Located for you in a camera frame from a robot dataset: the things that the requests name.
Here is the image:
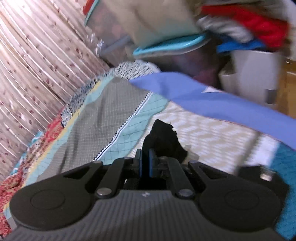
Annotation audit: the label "black pants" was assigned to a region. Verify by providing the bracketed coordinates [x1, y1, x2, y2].
[142, 119, 188, 164]

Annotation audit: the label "red floral blanket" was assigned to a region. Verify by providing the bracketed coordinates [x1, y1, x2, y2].
[1, 113, 64, 239]

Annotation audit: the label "patterned teal grey bedsheet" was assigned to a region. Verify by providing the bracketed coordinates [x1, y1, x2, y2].
[6, 70, 295, 240]

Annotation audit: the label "blue cloth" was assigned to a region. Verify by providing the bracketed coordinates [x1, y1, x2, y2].
[130, 72, 295, 149]

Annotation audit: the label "white plastic basket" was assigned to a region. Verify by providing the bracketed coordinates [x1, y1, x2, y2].
[219, 50, 283, 108]

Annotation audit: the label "beige floral curtain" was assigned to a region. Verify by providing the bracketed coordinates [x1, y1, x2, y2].
[1, 1, 108, 179]

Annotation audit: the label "red cloth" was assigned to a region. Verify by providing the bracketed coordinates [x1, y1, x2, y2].
[201, 4, 289, 50]

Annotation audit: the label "clear teal-lid storage box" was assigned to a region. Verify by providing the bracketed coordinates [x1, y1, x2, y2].
[83, 1, 203, 65]

